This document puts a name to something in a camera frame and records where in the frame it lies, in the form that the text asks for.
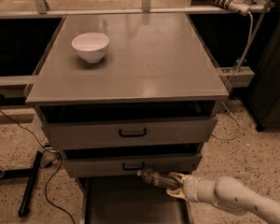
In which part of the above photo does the white ceramic bowl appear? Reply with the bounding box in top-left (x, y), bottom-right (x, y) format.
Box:
top-left (72, 33), bottom-right (109, 63)

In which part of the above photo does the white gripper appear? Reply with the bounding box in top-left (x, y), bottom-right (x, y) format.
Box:
top-left (166, 172), bottom-right (208, 203)

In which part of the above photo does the grey drawer cabinet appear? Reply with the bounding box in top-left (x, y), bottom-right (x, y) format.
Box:
top-left (25, 12), bottom-right (230, 224)

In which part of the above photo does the metal frame rail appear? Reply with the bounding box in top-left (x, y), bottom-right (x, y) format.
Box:
top-left (0, 0), bottom-right (272, 20)

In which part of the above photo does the black drawer handle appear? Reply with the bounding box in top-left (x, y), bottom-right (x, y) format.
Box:
top-left (119, 128), bottom-right (147, 138)
top-left (122, 162), bottom-right (146, 171)

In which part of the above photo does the black top drawer handle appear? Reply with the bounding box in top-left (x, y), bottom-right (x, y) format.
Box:
top-left (119, 128), bottom-right (147, 138)

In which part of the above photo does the clear plastic water bottle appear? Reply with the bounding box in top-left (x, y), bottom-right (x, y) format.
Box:
top-left (137, 168), bottom-right (181, 190)

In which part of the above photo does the black middle drawer handle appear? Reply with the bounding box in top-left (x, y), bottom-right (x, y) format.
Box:
top-left (122, 162), bottom-right (146, 171)

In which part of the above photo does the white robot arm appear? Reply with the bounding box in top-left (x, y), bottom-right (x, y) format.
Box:
top-left (167, 173), bottom-right (280, 224)

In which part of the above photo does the white power cable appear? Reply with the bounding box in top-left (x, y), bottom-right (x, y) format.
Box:
top-left (231, 11), bottom-right (255, 77)

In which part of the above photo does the grey middle drawer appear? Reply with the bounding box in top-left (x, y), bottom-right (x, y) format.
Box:
top-left (63, 153), bottom-right (202, 177)

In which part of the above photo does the black floor cable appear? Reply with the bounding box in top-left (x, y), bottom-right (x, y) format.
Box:
top-left (0, 106), bottom-right (77, 224)

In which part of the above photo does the grey top drawer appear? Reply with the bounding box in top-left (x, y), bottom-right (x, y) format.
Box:
top-left (42, 118), bottom-right (217, 150)

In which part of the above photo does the white power strip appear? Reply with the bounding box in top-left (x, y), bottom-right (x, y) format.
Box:
top-left (207, 0), bottom-right (250, 16)

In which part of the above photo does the dark cabinet at right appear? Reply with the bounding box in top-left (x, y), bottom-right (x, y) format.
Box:
top-left (245, 0), bottom-right (280, 132)

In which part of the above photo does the grey open bottom drawer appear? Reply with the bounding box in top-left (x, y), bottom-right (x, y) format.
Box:
top-left (79, 175), bottom-right (194, 224)

